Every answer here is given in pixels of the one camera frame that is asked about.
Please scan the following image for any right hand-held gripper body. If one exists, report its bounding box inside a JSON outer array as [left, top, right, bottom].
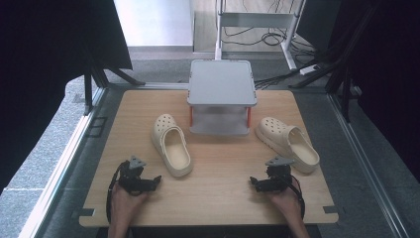
[[264, 156, 296, 193]]

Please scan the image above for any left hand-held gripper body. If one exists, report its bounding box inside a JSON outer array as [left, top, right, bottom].
[[117, 155, 149, 196]]

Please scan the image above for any person's left hand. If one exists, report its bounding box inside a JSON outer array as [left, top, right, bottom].
[[109, 187, 150, 226]]

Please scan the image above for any person's right hand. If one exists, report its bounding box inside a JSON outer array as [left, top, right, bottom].
[[268, 189, 304, 223]]

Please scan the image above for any cream clog shoe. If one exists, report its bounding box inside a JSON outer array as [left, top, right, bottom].
[[254, 116, 321, 175], [151, 113, 194, 179]]

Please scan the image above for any grey two-tier shoe rack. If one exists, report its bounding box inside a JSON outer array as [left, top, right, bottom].
[[186, 59, 259, 137]]

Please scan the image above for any black tripod stand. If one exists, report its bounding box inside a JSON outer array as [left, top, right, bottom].
[[288, 6, 377, 124], [82, 43, 147, 117]]

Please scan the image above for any white power strip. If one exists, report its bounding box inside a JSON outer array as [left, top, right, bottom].
[[298, 63, 321, 76]]

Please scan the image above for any black curtain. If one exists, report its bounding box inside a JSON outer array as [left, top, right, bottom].
[[0, 0, 134, 195], [325, 0, 420, 183]]

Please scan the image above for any white metal stand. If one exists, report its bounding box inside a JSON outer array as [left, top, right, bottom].
[[214, 0, 307, 71]]

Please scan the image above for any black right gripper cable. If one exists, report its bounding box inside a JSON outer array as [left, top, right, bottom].
[[289, 174, 307, 220]]

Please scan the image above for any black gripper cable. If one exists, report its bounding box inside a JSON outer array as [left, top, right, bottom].
[[105, 160, 131, 224], [289, 174, 307, 220]]

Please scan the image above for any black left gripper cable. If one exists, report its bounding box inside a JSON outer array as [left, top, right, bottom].
[[105, 160, 131, 224]]

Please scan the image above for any aluminium frame rail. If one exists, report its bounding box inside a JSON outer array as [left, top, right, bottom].
[[326, 92, 412, 238], [18, 86, 107, 238]]

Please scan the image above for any bundle of black floor cables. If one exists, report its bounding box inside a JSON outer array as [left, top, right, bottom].
[[221, 25, 318, 91]]

